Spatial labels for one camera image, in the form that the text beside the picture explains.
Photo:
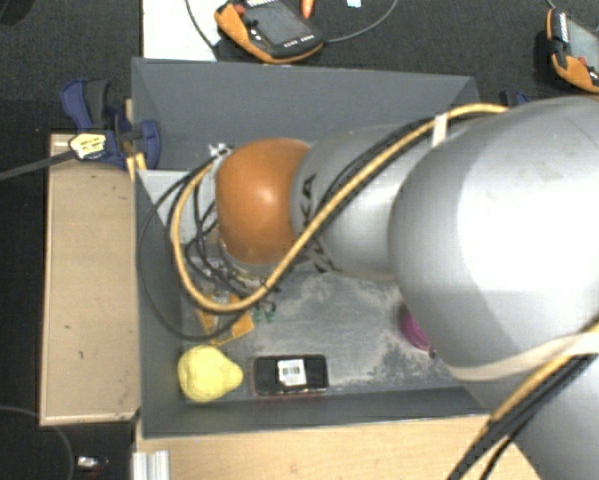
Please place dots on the yellow toy pear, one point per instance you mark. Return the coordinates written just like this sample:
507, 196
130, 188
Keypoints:
206, 374

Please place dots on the purple round thing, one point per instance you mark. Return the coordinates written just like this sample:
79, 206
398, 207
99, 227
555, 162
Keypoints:
413, 330

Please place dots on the grey metal bin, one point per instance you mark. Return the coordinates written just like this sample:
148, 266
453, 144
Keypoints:
339, 318

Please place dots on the pale wood flat board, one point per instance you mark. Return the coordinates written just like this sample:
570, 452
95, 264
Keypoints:
89, 288

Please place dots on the black box with barcode label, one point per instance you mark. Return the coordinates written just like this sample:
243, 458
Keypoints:
269, 375

